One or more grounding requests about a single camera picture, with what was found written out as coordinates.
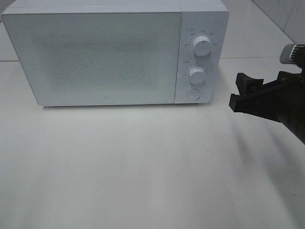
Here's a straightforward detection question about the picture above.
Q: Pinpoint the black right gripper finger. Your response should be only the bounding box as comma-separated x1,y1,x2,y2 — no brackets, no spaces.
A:
229,94,256,115
235,73,264,95

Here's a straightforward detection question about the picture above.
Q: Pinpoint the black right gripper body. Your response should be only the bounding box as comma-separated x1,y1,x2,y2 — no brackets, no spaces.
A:
254,70,305,143

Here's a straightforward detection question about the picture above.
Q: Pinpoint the round white door button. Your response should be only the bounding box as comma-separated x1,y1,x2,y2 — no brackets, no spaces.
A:
186,89,201,101

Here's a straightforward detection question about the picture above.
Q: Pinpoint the white timer knob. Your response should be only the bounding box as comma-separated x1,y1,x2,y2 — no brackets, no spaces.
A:
189,67,206,84

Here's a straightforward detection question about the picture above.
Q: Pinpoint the white microwave door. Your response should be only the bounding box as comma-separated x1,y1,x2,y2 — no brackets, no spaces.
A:
3,12,181,106

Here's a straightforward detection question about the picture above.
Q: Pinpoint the upper white power knob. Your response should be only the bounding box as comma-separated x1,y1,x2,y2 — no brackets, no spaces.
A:
192,35,212,57

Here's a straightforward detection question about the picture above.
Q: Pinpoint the white microwave oven body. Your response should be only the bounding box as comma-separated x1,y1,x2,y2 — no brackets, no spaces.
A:
1,0,229,105

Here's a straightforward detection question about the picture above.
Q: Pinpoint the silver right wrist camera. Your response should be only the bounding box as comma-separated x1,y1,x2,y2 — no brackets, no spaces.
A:
279,43,305,64

